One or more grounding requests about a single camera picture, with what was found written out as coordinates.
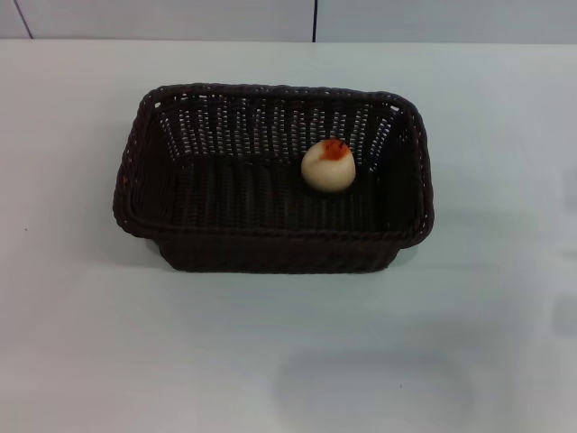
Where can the dark brown woven wicker basket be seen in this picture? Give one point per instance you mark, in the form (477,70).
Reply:
(270,257)

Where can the cream bun with orange filling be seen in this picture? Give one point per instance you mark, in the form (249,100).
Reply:
(326,173)

